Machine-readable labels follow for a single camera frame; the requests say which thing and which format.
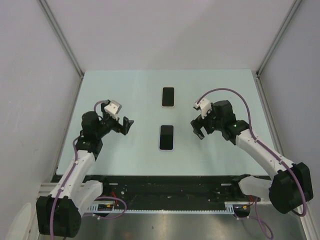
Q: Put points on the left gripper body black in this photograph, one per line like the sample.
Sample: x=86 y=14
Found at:
x=112 y=123

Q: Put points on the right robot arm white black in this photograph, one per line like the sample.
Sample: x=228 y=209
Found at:
x=289 y=185

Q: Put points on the aluminium rail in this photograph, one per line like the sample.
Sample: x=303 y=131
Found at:
x=309 y=221
x=45 y=189

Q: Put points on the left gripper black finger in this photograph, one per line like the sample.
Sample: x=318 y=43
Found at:
x=125 y=129
x=128 y=122

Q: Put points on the right aluminium frame post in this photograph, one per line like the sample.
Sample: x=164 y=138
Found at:
x=294 y=8

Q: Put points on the left aluminium frame post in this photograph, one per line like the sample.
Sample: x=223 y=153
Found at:
x=49 y=15

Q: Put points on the aluminium frame post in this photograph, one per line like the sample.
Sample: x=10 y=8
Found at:
x=294 y=8
x=49 y=15

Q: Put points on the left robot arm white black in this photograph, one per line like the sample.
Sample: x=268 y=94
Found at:
x=60 y=213

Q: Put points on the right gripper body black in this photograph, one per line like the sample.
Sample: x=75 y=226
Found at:
x=211 y=122

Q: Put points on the front aluminium rail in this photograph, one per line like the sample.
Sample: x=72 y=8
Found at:
x=45 y=189

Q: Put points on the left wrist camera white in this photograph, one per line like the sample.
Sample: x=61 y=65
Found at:
x=113 y=108

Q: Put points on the right side aluminium rail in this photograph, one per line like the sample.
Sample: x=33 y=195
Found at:
x=309 y=221

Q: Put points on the grey slotted cable duct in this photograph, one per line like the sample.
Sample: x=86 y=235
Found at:
x=227 y=209

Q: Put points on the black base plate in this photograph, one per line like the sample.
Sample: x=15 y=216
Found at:
x=175 y=193

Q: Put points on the phone in beige case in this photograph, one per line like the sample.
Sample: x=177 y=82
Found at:
x=168 y=97

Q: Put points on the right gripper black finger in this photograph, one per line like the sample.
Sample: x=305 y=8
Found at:
x=197 y=130
x=197 y=123

